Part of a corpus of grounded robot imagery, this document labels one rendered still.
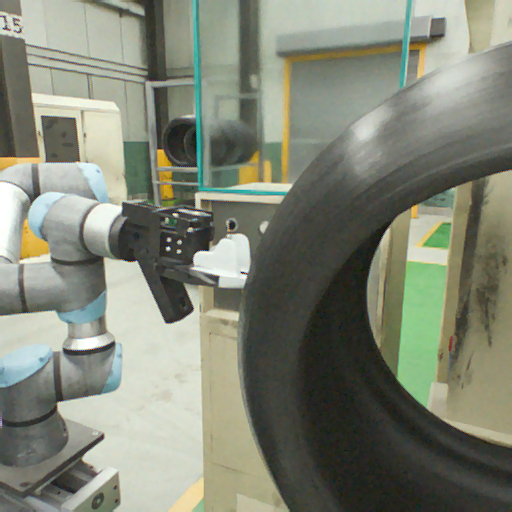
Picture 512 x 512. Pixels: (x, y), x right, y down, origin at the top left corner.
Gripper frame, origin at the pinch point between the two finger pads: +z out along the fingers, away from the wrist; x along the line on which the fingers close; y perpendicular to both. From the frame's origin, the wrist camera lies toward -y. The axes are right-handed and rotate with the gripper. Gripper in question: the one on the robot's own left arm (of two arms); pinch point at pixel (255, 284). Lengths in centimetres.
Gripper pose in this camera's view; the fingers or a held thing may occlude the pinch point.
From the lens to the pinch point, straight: 58.0
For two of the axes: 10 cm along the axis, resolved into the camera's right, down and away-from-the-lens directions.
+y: 1.1, -9.5, -3.0
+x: 4.3, -2.3, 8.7
